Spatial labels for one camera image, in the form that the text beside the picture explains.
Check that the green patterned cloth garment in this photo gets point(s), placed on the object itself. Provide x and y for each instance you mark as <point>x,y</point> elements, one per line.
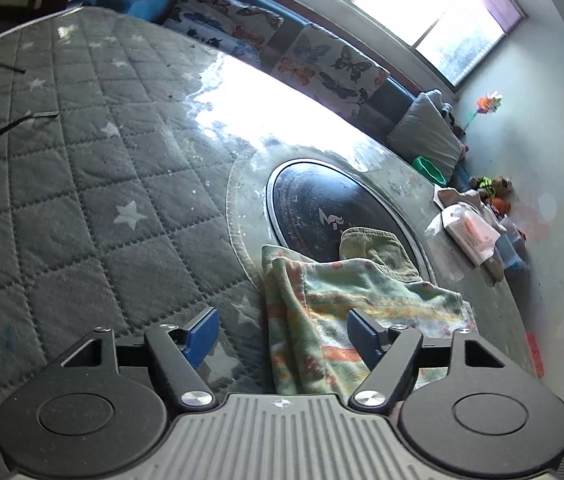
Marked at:
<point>341,300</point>

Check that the black round hotplate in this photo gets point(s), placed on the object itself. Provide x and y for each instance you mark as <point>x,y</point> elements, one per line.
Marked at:
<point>312,205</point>

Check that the pink white tissue pack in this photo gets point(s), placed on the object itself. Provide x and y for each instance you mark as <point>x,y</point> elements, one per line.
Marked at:
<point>469,232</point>

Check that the blue box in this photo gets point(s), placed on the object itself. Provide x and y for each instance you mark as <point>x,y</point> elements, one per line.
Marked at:
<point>510,252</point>

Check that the window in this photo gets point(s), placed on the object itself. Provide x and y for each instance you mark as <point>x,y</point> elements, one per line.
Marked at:
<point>396,5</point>

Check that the colourful pinwheel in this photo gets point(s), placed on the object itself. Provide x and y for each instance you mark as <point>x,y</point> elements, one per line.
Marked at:
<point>489,105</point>

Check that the plush toys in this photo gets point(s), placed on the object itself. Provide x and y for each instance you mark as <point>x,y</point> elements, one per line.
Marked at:
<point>491,190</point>

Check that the green bowl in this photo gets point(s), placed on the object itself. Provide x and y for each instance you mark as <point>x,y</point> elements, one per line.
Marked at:
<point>429,169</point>

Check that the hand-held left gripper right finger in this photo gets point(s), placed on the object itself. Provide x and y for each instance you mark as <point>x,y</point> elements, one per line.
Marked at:
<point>365,337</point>

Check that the butterfly print cushion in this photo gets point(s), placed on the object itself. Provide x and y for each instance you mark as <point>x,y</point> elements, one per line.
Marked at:
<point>222,15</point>
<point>332,70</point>

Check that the grey pillow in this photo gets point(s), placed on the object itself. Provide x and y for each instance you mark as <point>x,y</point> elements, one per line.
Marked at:
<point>429,132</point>

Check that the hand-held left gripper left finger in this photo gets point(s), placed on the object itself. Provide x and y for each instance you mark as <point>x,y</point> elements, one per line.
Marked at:
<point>201,335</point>

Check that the blue sofa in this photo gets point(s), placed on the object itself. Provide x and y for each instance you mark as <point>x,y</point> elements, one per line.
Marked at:
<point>127,2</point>

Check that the red flat object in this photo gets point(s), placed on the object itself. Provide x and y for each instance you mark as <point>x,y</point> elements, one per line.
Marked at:
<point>535,355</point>

